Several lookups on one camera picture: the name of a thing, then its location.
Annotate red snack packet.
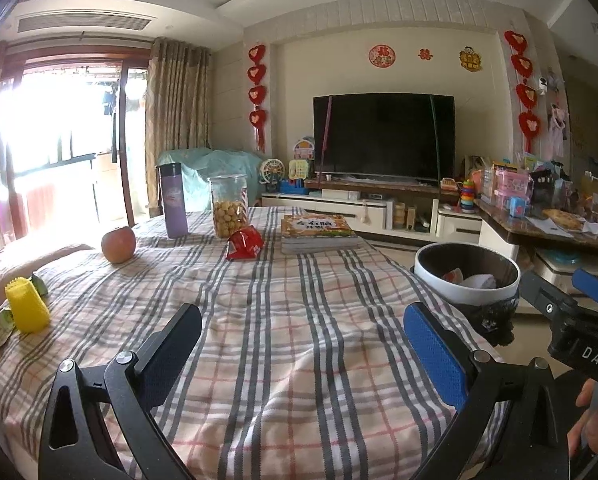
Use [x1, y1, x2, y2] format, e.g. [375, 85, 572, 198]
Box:
[226, 226, 265, 261]

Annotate white low cabinet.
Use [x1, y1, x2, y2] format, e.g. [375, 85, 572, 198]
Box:
[529, 247, 598, 306]

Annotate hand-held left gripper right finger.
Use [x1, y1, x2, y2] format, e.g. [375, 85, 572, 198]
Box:
[403, 302, 572, 480]

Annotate person's right hand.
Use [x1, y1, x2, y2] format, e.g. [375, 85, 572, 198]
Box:
[568, 379, 598, 457]

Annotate red apple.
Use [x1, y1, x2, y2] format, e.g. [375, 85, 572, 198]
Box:
[101, 226, 137, 264]

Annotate teal covered armchair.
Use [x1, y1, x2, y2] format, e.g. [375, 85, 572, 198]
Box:
[156, 148, 264, 211]

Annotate hanging pink doll clothes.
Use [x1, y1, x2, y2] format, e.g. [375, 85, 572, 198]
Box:
[546, 102, 570, 158]

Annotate clear cookie jar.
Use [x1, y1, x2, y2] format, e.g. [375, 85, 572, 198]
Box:
[208, 174, 250, 239]

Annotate white round waste bin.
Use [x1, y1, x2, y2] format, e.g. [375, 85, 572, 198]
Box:
[414, 242, 521, 311]

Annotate pink toy box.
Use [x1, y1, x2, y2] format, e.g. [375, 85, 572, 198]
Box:
[494, 169, 534, 208]

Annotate pink stick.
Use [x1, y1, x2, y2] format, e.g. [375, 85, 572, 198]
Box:
[321, 95, 334, 174]

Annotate balcony sliding door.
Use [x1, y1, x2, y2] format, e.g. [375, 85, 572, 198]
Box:
[0, 45, 150, 241]

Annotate black bin liner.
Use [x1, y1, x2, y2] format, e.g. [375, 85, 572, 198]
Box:
[456, 297, 520, 347]

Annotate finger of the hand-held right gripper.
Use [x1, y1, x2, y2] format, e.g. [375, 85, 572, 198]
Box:
[573, 267, 598, 318]
[519, 270, 580, 329]

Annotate ferris wheel toy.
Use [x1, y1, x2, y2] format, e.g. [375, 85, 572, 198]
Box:
[260, 158, 286, 193]

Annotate ceiling air vent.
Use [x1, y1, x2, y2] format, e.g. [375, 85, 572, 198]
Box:
[16, 16, 152, 33]

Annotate round red wall sticker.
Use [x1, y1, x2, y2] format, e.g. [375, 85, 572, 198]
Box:
[369, 44, 396, 68]

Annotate rainbow ring stacker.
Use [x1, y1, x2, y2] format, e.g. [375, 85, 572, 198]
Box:
[459, 180, 478, 213]

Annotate black television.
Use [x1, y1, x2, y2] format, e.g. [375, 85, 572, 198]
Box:
[313, 94, 456, 182]

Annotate toy house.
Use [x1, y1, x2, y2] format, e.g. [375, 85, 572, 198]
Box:
[291, 136, 316, 161]

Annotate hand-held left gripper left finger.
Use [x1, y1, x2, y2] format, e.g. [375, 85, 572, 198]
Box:
[38, 303, 203, 480]

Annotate patterned round plate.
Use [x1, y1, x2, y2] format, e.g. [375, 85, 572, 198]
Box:
[543, 208, 584, 233]

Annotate yellow plastic cup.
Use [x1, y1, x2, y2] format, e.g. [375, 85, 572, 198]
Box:
[5, 278, 51, 333]

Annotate white brown television cabinet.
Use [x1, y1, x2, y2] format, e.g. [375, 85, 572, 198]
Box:
[261, 180, 484, 246]

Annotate cluttered brown side table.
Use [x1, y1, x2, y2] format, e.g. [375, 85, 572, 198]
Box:
[476, 197, 598, 261]

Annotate brown cardboard box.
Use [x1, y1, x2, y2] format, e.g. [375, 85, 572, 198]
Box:
[581, 175, 598, 211]

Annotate purple water bottle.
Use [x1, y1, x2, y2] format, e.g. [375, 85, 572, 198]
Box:
[158, 162, 189, 239]

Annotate red heart hanging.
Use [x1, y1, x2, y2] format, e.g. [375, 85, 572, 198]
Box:
[247, 44, 268, 153]
[504, 30, 542, 153]

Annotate cartoon wall sticker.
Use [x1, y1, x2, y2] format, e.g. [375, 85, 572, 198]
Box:
[459, 46, 482, 72]

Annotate black mesh basket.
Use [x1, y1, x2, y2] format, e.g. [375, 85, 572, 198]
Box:
[529, 170, 560, 211]

